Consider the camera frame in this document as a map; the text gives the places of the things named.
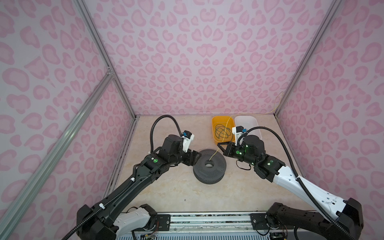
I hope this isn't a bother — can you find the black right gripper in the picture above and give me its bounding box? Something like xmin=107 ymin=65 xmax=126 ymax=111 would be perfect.
xmin=215 ymin=141 xmax=258 ymax=166

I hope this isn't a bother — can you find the dark grey cable spool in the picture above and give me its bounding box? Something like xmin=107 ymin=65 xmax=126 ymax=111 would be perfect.
xmin=193 ymin=149 xmax=227 ymax=185

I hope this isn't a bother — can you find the yellow cable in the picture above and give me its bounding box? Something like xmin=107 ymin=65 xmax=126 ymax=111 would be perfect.
xmin=208 ymin=91 xmax=284 ymax=162

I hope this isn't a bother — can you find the yellow plastic bin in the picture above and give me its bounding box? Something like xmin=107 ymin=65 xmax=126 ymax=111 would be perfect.
xmin=212 ymin=116 xmax=235 ymax=144

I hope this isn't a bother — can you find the white plastic bin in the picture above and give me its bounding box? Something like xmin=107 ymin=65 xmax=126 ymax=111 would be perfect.
xmin=235 ymin=116 xmax=262 ymax=140

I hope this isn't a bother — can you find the green cable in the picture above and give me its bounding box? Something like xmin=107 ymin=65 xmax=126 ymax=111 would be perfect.
xmin=214 ymin=123 xmax=234 ymax=141

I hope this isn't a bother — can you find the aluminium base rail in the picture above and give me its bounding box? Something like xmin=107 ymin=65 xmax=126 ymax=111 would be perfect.
xmin=113 ymin=210 xmax=346 ymax=240

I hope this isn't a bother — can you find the aluminium frame diagonal strut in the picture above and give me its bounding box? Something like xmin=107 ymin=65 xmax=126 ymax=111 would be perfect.
xmin=1 ymin=71 xmax=115 ymax=240

